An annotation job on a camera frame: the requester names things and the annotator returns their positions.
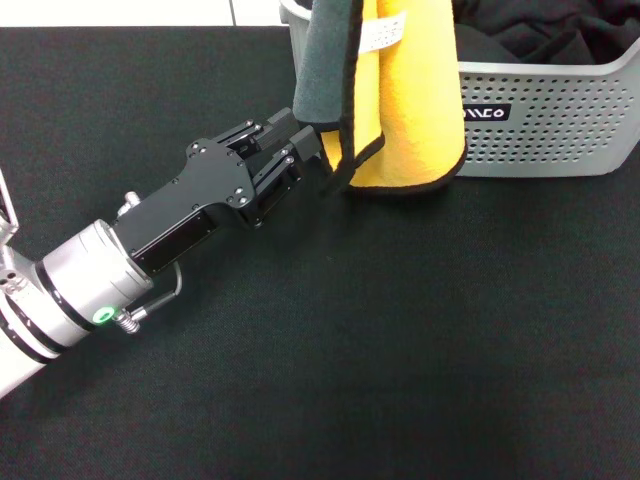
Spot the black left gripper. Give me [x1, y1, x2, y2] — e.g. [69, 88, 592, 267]
[111, 107, 326, 277]

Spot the yellow grey towel black trim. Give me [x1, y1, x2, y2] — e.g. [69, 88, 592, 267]
[291, 0, 469, 200]

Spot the silver elbow connector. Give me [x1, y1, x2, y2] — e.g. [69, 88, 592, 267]
[118, 191, 143, 217]

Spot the black tablecloth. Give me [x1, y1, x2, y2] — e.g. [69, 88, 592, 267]
[0, 25, 640, 480]

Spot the grey perforated storage basket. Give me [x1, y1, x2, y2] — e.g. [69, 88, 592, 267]
[279, 0, 640, 179]

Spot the black crumpled cloth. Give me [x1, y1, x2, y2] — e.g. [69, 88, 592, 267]
[452, 0, 640, 65]

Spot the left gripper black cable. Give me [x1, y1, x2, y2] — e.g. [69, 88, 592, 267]
[116, 258, 183, 335]

